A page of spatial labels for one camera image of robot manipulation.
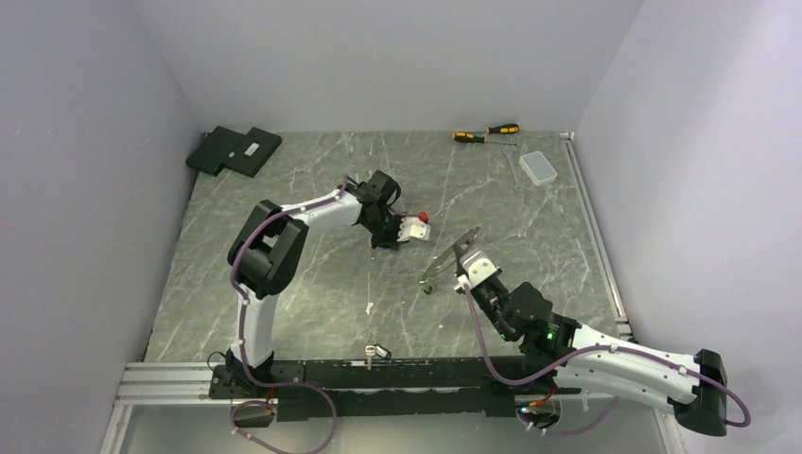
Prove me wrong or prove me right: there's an orange black screwdriver lower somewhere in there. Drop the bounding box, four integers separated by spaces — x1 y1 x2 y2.
452 131 517 146

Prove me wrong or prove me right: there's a black flat case left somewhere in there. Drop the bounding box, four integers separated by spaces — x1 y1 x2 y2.
185 126 244 176

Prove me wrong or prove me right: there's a black flat case right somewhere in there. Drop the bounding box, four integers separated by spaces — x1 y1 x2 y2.
223 128 283 178

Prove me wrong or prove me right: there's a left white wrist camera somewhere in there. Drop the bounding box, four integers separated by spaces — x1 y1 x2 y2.
397 212 431 243

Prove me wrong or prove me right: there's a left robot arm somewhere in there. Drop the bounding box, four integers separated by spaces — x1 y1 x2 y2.
226 170 403 397

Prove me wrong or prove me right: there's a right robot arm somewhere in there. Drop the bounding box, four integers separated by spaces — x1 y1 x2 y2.
455 271 733 437

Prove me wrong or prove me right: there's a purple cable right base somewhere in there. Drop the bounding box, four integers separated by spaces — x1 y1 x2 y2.
517 388 621 439

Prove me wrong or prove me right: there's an orange black screwdriver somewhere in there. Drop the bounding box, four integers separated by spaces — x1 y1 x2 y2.
452 131 517 146
485 123 520 135

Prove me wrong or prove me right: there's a purple cable base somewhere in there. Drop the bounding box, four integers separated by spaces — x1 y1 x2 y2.
229 380 342 454
517 388 621 439

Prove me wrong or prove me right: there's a black tag key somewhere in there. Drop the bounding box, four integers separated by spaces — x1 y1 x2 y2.
364 344 392 370

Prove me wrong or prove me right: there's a green tag key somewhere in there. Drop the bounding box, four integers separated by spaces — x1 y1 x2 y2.
419 281 433 295

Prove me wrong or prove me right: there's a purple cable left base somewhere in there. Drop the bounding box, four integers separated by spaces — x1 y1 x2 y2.
229 380 342 454

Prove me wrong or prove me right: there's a black flat case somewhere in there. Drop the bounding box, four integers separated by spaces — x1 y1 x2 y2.
223 128 283 178
185 126 244 176

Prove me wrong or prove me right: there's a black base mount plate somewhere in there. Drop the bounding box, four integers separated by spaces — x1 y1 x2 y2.
209 357 578 422

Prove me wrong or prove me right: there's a clear plastic box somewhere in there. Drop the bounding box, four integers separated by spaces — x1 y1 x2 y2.
519 151 558 186

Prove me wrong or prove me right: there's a silver wrench near right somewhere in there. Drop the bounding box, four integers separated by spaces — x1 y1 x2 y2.
502 148 524 193

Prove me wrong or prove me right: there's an orange black screwdriver upper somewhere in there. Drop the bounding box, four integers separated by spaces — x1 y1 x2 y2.
485 123 520 135

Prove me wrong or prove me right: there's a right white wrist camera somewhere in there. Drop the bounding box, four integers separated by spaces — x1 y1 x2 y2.
454 250 500 293

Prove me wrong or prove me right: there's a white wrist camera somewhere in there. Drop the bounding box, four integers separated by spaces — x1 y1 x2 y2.
397 212 431 243
454 250 500 293

